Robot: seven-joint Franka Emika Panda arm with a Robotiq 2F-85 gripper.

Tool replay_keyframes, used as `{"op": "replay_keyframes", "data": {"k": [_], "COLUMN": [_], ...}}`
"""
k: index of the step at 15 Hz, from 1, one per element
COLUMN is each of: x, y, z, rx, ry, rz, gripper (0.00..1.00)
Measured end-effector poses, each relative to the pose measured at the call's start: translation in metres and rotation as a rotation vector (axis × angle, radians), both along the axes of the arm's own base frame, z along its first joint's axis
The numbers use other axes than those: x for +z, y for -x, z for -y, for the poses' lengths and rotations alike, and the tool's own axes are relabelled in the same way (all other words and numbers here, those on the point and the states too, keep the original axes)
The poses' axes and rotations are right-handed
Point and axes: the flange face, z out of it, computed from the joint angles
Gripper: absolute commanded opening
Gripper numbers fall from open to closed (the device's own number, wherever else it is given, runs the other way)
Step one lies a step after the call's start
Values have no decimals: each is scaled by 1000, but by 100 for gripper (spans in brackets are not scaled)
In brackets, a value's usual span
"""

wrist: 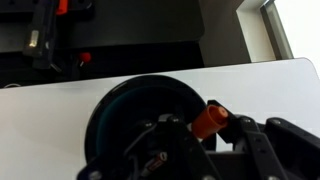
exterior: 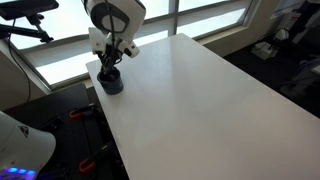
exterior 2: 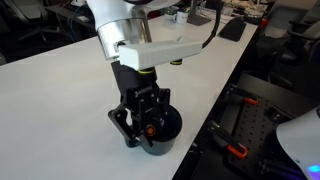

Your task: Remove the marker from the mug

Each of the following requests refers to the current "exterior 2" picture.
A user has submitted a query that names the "small white device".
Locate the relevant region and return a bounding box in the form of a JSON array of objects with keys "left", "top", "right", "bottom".
[{"left": 70, "top": 0, "right": 88, "bottom": 7}]

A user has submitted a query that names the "white printed coffee mug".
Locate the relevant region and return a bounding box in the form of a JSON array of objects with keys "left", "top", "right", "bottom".
[{"left": 172, "top": 9, "right": 190, "bottom": 25}]

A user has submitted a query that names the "orange capped dry-erase marker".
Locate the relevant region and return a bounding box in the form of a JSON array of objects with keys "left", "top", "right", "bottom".
[{"left": 145, "top": 124, "right": 157, "bottom": 137}]

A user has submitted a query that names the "grey mesh office chair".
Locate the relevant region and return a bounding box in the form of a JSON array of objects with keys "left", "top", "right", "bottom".
[{"left": 3, "top": 0, "right": 61, "bottom": 43}]

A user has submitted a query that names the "white robot base blue light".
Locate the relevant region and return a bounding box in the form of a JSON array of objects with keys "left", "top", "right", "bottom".
[{"left": 275, "top": 105, "right": 320, "bottom": 180}]

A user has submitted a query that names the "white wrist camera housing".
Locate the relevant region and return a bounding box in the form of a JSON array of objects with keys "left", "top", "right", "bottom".
[{"left": 118, "top": 36, "right": 203, "bottom": 77}]

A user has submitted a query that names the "light grey office chair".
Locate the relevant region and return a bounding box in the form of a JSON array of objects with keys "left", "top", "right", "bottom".
[{"left": 264, "top": 0, "right": 320, "bottom": 39}]

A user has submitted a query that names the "black clamp orange handle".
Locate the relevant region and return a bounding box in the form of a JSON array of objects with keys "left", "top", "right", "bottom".
[
  {"left": 224, "top": 87, "right": 260, "bottom": 107},
  {"left": 207, "top": 120, "right": 249, "bottom": 160}
]

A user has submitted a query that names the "black armrest office chair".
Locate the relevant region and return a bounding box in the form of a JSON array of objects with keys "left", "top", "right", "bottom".
[{"left": 286, "top": 19, "right": 320, "bottom": 64}]

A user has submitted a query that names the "black robot wrist cable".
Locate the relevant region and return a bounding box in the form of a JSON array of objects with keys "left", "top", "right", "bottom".
[{"left": 201, "top": 0, "right": 224, "bottom": 49}]

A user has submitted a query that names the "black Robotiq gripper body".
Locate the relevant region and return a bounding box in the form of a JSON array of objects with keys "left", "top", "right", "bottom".
[{"left": 110, "top": 61, "right": 160, "bottom": 126}]

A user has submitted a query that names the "grey monitor stand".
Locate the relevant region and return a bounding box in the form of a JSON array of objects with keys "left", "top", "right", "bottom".
[{"left": 186, "top": 0, "right": 212, "bottom": 27}]

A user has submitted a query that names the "dark teal speckled mug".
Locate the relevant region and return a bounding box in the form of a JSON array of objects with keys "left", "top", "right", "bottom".
[{"left": 124, "top": 106, "right": 184, "bottom": 157}]

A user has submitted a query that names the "black perforated mounting board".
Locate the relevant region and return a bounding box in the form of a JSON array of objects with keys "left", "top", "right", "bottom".
[{"left": 228, "top": 96, "right": 301, "bottom": 180}]

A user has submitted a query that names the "black keyboard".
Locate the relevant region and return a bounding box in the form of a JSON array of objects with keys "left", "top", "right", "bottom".
[{"left": 218, "top": 17, "right": 248, "bottom": 43}]

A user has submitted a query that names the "green ceramic bowl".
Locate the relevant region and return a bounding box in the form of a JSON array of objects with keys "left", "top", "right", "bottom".
[{"left": 163, "top": 6, "right": 179, "bottom": 21}]

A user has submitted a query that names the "black cluttered desk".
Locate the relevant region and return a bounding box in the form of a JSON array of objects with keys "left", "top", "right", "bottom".
[{"left": 44, "top": 0, "right": 98, "bottom": 34}]

